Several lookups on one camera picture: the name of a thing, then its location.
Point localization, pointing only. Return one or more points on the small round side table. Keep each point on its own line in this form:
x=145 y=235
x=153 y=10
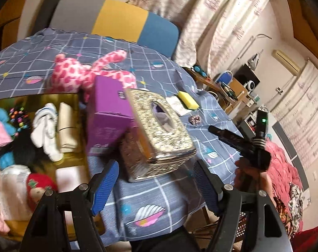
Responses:
x=236 y=85

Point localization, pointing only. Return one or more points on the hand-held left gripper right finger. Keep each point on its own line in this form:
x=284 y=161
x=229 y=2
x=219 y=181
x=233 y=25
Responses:
x=206 y=186

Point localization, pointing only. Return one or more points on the beige patterned curtain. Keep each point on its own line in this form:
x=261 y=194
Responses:
x=201 y=18

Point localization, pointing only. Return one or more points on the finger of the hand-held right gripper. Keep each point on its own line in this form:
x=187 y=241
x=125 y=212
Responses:
x=227 y=137

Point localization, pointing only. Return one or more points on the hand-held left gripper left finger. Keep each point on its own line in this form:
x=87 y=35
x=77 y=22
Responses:
x=105 y=186

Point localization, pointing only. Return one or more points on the gold storage box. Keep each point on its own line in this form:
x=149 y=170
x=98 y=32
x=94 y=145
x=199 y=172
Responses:
x=64 y=101

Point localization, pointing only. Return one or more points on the wooden side table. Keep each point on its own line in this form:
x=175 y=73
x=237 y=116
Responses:
x=206 y=80

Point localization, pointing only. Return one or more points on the wall air conditioner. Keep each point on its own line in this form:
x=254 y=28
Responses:
x=284 y=60

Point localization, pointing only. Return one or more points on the patterned cloth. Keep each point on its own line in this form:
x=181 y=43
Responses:
x=295 y=202

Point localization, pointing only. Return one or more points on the person's right hand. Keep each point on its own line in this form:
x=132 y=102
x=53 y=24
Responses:
x=253 y=179

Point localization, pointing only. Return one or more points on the yellow sponge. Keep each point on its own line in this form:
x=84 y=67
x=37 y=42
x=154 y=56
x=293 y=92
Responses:
x=187 y=99

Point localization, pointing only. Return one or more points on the black fluffy item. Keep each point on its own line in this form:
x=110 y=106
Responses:
x=28 y=149

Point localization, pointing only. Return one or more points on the white plastic bag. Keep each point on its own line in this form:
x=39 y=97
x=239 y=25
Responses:
x=13 y=189

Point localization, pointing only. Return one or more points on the white sock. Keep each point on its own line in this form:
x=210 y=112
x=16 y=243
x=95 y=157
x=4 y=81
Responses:
x=45 y=131

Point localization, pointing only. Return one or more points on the patterned hair scrunchie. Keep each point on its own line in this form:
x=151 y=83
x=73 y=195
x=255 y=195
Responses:
x=195 y=119

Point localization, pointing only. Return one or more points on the pink spotted plush toy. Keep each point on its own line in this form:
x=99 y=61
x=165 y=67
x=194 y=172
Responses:
x=69 y=73

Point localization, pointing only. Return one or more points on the glittery tissue box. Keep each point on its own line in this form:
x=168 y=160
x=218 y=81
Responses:
x=153 y=141

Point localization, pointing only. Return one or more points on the grey yellow blue chair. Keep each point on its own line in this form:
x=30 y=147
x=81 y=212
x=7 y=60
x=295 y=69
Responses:
x=117 y=18

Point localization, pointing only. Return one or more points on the blue round toy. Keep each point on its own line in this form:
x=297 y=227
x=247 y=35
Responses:
x=199 y=71

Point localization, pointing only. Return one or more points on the blue folding chair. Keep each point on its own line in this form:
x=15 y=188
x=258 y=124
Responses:
x=224 y=78

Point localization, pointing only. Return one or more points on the white foam sponge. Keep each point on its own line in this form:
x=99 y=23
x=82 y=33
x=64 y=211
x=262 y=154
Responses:
x=71 y=177

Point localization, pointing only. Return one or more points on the blue-grey printed tablecloth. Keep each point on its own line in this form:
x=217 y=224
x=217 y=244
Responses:
x=159 y=197

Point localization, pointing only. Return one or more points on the purple cardboard box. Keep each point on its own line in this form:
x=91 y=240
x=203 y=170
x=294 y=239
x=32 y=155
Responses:
x=106 y=126

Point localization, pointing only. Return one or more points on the white round fan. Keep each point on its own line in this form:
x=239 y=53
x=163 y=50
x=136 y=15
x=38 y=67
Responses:
x=249 y=85

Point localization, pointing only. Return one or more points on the beige gauze bandage roll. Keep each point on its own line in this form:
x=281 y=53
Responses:
x=67 y=126

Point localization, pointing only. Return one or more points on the pink blanket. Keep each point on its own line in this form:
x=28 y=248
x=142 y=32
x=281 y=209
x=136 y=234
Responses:
x=282 y=168

